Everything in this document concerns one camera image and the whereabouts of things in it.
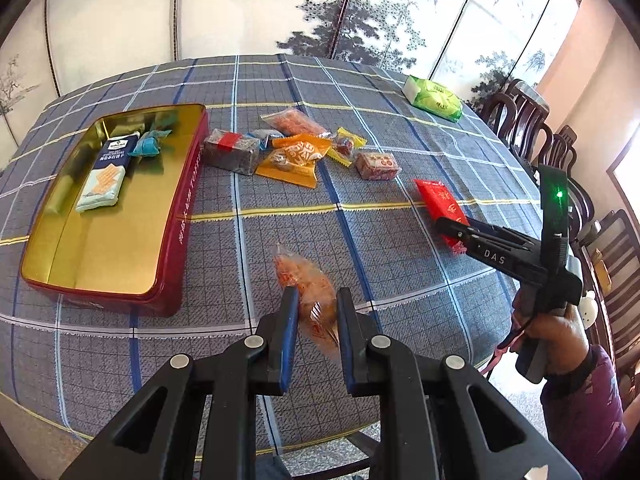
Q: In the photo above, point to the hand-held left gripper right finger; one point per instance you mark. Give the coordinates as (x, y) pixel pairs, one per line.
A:
(350, 360)

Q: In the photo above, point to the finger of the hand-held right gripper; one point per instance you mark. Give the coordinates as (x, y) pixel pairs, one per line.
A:
(500, 234)
(452, 230)

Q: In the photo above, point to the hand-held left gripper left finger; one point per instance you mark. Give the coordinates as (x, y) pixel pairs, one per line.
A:
(290, 340)

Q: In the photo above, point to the red snack packet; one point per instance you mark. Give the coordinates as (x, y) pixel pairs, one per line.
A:
(440, 200)

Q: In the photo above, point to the clear packet of orange snack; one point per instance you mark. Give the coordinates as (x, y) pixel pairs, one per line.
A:
(292, 122)
(312, 285)

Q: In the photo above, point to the reddish brown cake packet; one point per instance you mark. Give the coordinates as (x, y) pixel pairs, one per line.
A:
(377, 165)

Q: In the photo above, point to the red and gold tin box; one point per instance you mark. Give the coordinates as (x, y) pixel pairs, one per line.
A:
(100, 250)

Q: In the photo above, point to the person's right forearm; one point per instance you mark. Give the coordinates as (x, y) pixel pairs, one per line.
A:
(585, 410)

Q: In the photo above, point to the person's right hand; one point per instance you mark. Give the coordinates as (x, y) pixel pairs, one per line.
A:
(562, 337)

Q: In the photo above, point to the small white round object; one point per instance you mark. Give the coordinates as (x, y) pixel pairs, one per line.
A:
(588, 311)

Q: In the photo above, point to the dark wooden chair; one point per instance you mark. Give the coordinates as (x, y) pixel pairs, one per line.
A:
(617, 270)
(575, 195)
(520, 110)

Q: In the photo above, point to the green snack bag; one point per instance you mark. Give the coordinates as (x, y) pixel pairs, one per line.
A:
(435, 97)

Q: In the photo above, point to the yellow candy packet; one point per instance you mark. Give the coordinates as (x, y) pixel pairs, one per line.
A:
(345, 145)

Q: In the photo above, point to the dark brown snack, red label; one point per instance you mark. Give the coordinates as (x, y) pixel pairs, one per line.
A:
(231, 152)

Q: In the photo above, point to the small blue grey snack packet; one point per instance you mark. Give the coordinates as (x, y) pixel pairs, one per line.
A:
(265, 137)

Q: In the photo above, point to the teal snack packet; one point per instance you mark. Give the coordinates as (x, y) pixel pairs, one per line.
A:
(146, 145)

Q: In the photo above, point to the white and blue cracker packet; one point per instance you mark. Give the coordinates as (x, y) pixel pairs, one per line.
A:
(107, 175)

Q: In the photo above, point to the ink painting folding screen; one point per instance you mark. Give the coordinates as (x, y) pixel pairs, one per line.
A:
(250, 10)

